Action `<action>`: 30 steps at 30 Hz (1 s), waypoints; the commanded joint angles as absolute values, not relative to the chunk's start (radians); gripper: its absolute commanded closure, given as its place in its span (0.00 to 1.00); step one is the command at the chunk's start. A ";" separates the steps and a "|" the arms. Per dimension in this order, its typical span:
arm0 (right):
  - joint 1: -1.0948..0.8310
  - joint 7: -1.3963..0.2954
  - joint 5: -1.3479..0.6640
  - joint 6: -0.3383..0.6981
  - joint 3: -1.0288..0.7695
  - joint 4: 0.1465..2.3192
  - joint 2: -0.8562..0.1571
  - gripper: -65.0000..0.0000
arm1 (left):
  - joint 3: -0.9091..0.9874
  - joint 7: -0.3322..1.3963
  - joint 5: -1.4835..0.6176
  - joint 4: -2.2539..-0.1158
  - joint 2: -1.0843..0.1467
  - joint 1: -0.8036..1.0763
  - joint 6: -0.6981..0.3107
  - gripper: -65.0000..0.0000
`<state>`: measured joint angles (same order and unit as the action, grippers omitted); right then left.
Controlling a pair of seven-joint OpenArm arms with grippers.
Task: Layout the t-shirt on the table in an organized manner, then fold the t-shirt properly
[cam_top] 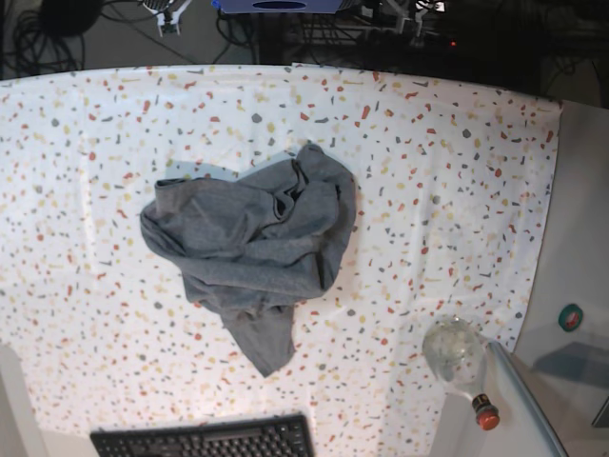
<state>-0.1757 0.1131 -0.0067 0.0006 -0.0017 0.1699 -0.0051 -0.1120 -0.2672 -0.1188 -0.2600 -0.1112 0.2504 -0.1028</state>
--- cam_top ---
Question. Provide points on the grey t-shirt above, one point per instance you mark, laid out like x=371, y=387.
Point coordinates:
x=249, y=250

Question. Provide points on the terrazzo pattern tablecloth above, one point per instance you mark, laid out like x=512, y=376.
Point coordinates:
x=454, y=183

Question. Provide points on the clear bottle with red cap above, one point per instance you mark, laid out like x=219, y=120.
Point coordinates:
x=456, y=355

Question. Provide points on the black computer keyboard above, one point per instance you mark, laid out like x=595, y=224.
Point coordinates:
x=286, y=435

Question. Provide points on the blue box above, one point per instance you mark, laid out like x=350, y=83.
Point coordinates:
x=281, y=6

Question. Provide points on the green tape roll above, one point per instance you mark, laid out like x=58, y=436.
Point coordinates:
x=570, y=318

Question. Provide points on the grey laptop corner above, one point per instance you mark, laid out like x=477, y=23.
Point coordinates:
x=601, y=420

